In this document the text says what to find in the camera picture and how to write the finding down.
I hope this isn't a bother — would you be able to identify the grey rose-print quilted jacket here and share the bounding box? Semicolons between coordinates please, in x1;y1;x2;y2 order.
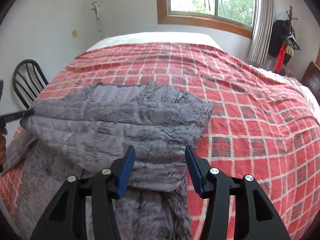
4;82;213;239

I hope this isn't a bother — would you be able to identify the coat rack with clothes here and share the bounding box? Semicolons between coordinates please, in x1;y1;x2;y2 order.
268;6;300;74

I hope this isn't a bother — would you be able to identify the person's left hand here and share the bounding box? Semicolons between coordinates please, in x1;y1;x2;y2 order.
0;128;8;165

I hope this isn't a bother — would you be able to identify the black metal chair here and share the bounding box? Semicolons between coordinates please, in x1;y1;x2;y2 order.
12;59;49;109

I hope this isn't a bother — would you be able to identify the white mattress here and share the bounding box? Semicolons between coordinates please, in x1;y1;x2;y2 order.
86;31;222;52

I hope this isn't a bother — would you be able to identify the grey white curtain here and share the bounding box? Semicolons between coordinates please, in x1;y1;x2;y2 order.
248;0;274;65

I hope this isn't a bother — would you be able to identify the wooden framed window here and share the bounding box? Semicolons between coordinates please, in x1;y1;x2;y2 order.
157;0;257;38

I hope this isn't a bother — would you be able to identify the yellow wall socket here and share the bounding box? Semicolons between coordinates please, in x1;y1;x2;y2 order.
72;30;78;37

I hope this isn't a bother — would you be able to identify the white wall hook fixture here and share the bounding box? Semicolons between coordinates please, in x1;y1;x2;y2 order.
91;1;103;33

